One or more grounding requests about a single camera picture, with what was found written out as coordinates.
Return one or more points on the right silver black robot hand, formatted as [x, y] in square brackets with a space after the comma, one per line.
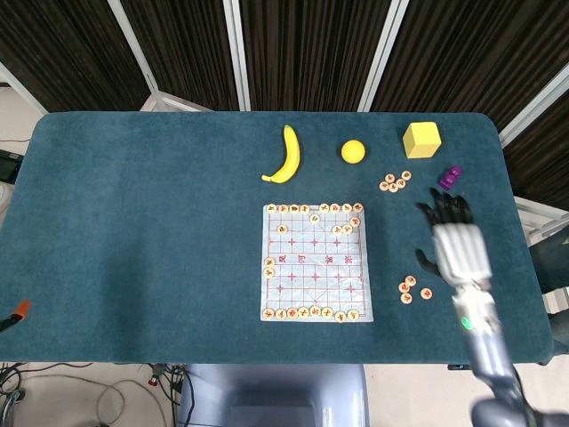
[462, 253]

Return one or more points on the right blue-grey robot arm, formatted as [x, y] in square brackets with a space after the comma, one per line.
[489, 356]

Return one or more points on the wooden chess piece red character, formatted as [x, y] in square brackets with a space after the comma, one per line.
[341, 317]
[353, 315]
[315, 311]
[410, 280]
[280, 315]
[268, 314]
[303, 312]
[404, 287]
[426, 293]
[406, 298]
[327, 312]
[268, 272]
[292, 313]

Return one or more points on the round wooden chess piece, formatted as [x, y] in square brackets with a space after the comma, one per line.
[390, 177]
[393, 187]
[400, 183]
[406, 175]
[384, 185]

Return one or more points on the paper chinese chess board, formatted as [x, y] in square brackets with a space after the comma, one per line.
[311, 267]

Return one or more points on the grey plug with red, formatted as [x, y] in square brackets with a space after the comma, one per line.
[154, 379]

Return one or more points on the purple toy block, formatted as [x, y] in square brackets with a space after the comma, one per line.
[450, 177]

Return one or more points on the dark grey chair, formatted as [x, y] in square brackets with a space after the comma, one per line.
[551, 262]

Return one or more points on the white metal partition foot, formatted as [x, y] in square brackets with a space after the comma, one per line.
[540, 209]
[178, 103]

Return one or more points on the yellow foam cube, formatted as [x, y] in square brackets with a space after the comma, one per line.
[422, 142]

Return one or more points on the dark slatted partition panel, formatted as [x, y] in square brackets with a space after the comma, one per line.
[467, 53]
[58, 44]
[186, 44]
[311, 44]
[542, 164]

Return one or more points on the yellow ball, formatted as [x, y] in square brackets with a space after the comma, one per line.
[353, 151]

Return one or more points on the yellow toy banana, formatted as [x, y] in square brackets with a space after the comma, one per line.
[293, 155]

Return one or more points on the blue-grey robot torso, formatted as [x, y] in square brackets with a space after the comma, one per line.
[271, 396]

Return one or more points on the teal tablecloth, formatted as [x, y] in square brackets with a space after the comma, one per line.
[133, 222]

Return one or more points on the black electronic device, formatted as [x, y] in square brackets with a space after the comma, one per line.
[8, 165]

